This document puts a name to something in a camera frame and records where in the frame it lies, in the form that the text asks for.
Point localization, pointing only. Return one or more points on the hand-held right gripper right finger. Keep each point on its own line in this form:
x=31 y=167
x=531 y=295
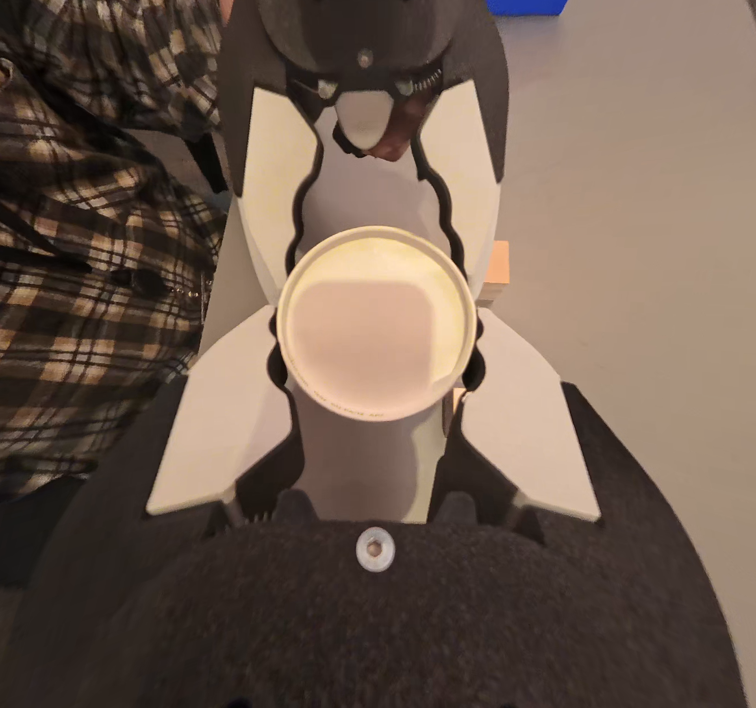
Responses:
x=525 y=430

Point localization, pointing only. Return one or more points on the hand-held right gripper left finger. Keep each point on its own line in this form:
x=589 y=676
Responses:
x=224 y=424

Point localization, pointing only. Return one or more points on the white green-banded paper cup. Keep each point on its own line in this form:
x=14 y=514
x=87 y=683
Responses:
x=366 y=336

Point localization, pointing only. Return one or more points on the person's left forearm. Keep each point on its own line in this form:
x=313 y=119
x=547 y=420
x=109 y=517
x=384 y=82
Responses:
x=118 y=11

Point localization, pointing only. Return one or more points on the person's left hand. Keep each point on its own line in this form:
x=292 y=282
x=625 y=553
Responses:
x=401 y=129

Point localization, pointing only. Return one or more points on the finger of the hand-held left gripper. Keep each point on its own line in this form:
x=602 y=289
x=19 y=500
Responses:
x=266 y=200
x=472 y=200

